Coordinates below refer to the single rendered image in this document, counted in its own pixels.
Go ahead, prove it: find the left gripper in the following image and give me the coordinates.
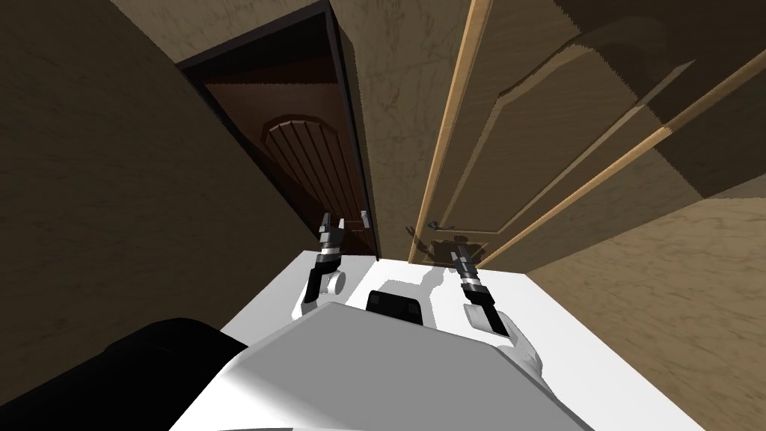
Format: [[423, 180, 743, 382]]
[[318, 212, 346, 256]]

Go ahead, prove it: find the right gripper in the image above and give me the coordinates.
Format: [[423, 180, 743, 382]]
[[450, 242, 478, 279]]

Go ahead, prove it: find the dark brown door leaf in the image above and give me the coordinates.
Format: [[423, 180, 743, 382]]
[[202, 58, 376, 258]]

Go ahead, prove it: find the light brown door leaf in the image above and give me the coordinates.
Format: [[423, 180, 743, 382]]
[[418, 0, 674, 266]]

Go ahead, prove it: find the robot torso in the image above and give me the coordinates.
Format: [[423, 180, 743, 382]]
[[170, 290, 595, 431]]

